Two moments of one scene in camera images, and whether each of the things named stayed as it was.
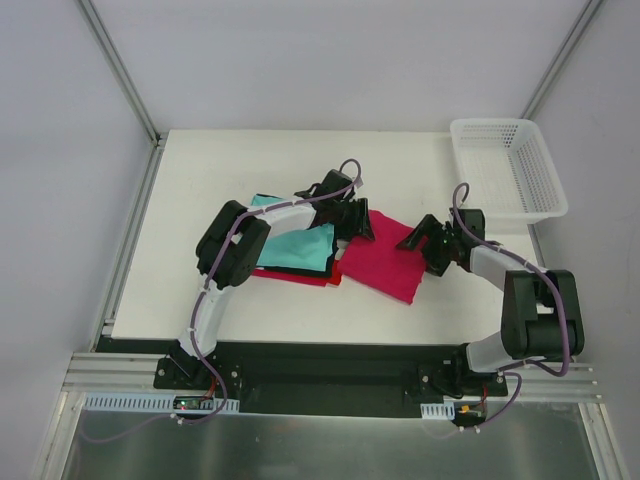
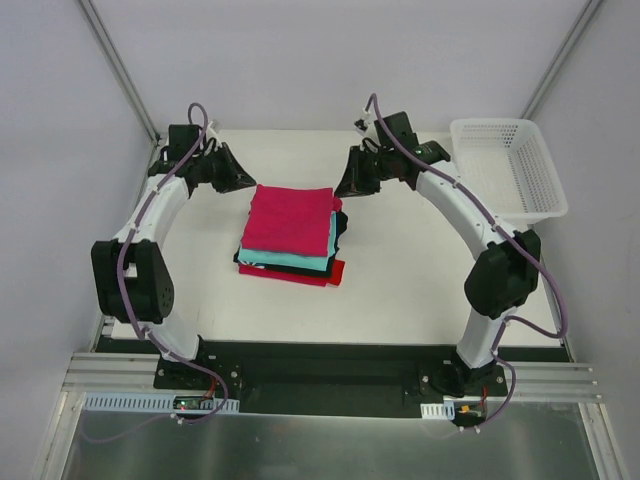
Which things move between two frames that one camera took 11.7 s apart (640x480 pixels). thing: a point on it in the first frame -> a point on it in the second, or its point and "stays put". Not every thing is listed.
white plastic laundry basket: (508, 170) stays put
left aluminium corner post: (121, 68) stays put
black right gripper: (435, 245) -> (368, 170)
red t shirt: (333, 279) stays put
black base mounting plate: (329, 378) stays put
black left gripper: (353, 218) -> (223, 168)
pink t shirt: (379, 265) -> (291, 219)
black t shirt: (329, 269) stays put
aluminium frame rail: (88, 373) stays put
